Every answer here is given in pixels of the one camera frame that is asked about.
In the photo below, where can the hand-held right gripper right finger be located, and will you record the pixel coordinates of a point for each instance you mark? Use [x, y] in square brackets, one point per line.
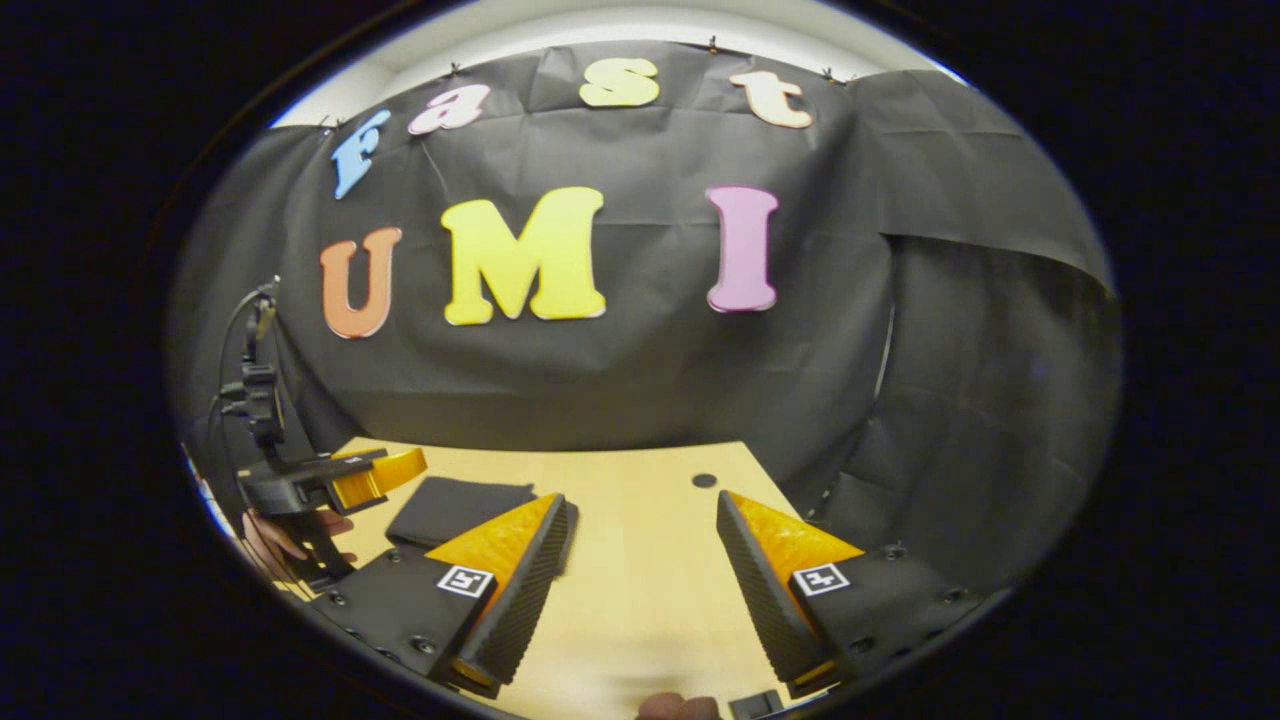
[760, 590]

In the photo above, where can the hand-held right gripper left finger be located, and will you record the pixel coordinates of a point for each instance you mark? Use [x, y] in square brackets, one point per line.
[525, 600]

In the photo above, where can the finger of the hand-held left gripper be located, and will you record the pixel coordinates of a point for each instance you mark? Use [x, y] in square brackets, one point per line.
[385, 475]

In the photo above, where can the dark grey jeans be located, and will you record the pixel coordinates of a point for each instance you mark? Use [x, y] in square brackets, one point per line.
[450, 510]

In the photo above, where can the white panel with blue edge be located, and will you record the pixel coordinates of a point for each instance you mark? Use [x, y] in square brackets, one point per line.
[212, 505]

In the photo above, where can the black backdrop cloth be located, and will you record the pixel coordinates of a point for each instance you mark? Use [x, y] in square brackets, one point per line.
[650, 380]

